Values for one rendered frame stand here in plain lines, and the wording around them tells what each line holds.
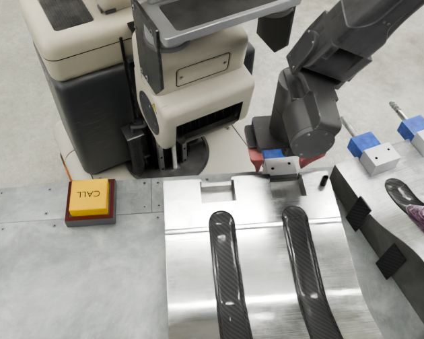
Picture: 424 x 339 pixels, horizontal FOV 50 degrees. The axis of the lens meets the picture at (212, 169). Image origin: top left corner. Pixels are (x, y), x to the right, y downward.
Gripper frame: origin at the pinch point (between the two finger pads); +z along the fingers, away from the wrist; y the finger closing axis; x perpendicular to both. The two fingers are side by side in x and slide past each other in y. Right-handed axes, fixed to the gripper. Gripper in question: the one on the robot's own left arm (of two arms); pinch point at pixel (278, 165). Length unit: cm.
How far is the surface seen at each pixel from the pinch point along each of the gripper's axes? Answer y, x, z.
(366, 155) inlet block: 13.9, -2.1, -3.3
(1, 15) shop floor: -100, 172, 83
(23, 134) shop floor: -78, 88, 84
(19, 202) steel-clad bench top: -44.8, 0.3, 4.7
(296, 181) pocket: 1.3, -5.5, -2.7
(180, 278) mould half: -18.5, -20.2, -3.6
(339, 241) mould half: 4.6, -17.2, -3.9
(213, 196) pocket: -12.2, -6.3, -1.6
